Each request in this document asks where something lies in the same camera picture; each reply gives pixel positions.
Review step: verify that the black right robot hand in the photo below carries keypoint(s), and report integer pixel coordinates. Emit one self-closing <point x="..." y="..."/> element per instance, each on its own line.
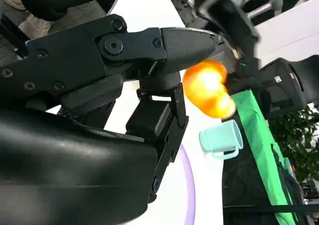
<point x="74" y="160"/>

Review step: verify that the green cloth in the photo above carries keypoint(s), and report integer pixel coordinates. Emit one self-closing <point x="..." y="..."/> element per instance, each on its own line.
<point x="259" y="147"/>

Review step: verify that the person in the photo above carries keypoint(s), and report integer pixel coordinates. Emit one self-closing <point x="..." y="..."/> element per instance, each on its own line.
<point x="57" y="3"/>

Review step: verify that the pale green mug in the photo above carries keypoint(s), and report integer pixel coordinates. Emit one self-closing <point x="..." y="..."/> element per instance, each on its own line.
<point x="220" y="138"/>

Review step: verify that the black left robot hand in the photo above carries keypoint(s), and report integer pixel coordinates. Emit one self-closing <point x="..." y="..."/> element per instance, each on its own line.
<point x="231" y="23"/>

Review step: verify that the lilac plate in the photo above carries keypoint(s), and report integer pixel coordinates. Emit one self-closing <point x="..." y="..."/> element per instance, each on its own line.
<point x="190" y="185"/>

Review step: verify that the orange and white toy bread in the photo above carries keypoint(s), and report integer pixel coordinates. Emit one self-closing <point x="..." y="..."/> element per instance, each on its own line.
<point x="208" y="88"/>

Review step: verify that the green leafy plant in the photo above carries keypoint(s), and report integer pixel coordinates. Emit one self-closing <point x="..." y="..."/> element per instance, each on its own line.
<point x="296" y="140"/>

